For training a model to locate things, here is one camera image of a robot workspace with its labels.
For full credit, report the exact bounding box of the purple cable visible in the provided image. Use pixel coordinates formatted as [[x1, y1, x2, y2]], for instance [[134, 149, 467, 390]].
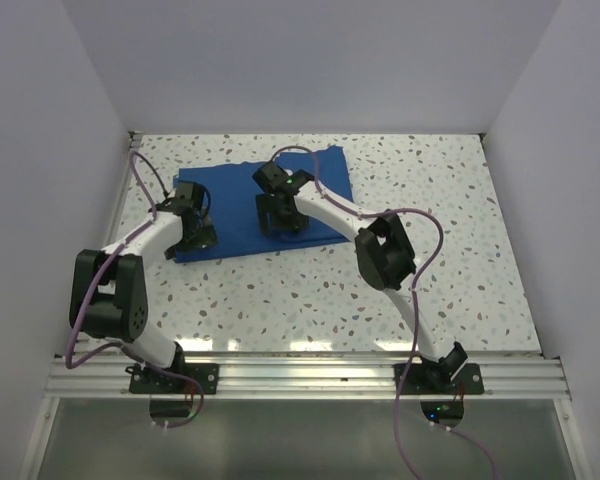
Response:
[[272, 145, 504, 480], [65, 152, 206, 427]]

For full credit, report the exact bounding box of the blue surgical cloth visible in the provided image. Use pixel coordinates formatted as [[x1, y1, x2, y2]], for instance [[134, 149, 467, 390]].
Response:
[[174, 161, 346, 263]]

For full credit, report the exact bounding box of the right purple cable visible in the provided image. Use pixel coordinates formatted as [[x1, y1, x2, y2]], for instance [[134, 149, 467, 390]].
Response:
[[272, 145, 504, 480]]

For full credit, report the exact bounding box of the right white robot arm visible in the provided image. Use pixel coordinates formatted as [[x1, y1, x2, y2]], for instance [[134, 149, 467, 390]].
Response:
[[253, 161, 468, 393]]

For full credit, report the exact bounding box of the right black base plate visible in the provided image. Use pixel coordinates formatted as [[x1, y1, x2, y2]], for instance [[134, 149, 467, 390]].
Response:
[[400, 363, 485, 396]]

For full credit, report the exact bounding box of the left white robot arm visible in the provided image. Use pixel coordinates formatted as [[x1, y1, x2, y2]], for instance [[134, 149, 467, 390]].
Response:
[[65, 181, 218, 393]]

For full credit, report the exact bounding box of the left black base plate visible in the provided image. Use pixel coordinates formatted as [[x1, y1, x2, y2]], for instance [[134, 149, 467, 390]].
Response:
[[125, 363, 220, 395]]

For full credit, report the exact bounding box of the aluminium mounting rail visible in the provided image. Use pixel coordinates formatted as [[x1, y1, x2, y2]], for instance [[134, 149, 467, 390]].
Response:
[[44, 352, 571, 400]]

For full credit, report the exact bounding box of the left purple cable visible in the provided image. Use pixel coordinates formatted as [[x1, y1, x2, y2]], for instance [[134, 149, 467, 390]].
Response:
[[65, 152, 206, 427]]

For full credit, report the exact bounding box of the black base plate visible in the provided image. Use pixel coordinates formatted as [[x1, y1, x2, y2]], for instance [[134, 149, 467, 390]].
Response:
[[400, 363, 485, 396], [125, 363, 220, 395]]

